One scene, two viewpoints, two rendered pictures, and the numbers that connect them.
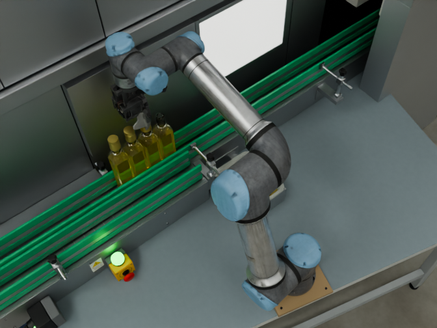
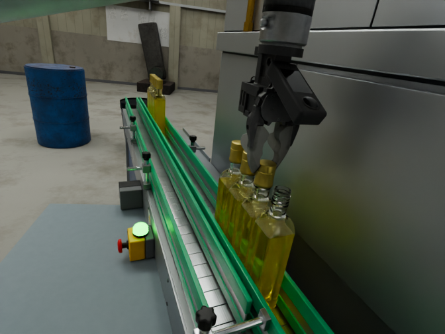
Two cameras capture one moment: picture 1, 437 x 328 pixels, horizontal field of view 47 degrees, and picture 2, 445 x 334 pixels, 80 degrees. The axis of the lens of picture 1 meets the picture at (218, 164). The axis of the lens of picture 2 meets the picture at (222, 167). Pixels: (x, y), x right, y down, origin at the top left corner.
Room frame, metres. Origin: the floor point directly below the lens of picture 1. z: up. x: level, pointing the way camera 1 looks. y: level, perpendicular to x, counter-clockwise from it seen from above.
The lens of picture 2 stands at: (1.06, -0.22, 1.34)
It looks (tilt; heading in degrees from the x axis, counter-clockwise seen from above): 24 degrees down; 101
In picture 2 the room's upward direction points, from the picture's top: 7 degrees clockwise
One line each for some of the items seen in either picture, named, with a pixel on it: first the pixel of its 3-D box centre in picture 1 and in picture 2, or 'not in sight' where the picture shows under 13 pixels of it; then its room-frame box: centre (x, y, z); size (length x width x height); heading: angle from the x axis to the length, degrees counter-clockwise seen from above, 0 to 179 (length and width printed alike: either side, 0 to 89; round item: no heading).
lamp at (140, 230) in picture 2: (117, 258); (140, 228); (0.73, 0.35, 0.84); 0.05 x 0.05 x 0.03
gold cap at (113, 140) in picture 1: (114, 142); (238, 151); (0.98, 0.33, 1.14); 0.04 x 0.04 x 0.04
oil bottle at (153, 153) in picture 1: (151, 152); (252, 240); (1.05, 0.23, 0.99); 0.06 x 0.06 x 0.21; 37
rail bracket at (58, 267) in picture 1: (61, 272); (139, 171); (0.64, 0.50, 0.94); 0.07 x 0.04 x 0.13; 36
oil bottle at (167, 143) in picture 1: (165, 144); (266, 260); (1.08, 0.18, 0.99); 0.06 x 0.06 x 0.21; 35
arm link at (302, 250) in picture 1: (298, 256); not in sight; (0.66, -0.24, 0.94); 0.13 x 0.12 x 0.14; 131
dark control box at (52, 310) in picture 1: (46, 315); (130, 195); (0.56, 0.57, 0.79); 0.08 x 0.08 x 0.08; 36
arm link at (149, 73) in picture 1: (150, 71); not in sight; (0.97, 0.17, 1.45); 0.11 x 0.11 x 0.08; 41
